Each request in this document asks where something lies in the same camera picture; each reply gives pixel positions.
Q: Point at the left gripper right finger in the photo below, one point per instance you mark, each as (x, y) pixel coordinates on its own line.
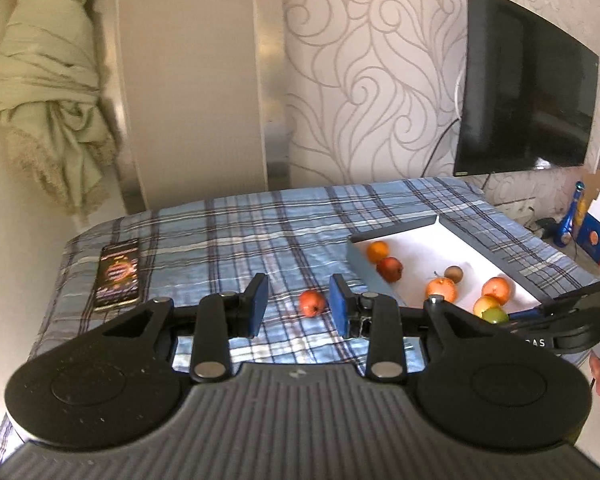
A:
(376, 318)

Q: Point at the black wall television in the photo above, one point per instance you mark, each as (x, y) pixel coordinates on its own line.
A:
(529, 96)

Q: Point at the large orange with stem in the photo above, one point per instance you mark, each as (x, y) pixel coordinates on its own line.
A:
(442, 286)

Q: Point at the brown kiwi fruit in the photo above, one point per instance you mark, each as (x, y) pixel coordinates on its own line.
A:
(454, 273)

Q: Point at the black smartphone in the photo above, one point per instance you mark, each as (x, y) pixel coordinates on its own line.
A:
(117, 281)

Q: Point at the orange tangerine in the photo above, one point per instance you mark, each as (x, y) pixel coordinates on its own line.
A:
(377, 251)

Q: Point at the grey white tray box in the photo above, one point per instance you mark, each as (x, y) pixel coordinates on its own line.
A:
(426, 247)

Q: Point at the black power adapter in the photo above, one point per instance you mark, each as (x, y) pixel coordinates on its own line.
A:
(545, 227)

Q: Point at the green lime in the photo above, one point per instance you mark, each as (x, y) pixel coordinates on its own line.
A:
(495, 315)

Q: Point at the red apple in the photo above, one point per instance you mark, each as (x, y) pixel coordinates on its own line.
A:
(390, 269)

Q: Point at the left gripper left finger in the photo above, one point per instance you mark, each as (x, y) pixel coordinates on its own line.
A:
(221, 317)

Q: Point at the blue plaid tablecloth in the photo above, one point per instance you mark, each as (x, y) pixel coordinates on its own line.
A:
(297, 238)

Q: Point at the blue glass bottle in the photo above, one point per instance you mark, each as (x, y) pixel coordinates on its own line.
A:
(564, 231)

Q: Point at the green tied curtain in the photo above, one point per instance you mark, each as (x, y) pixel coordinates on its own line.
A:
(49, 103)

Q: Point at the blue orange cardboard box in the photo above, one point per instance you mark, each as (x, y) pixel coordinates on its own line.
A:
(588, 217)

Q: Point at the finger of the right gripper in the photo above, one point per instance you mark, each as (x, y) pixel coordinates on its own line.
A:
(572, 295)
(527, 315)

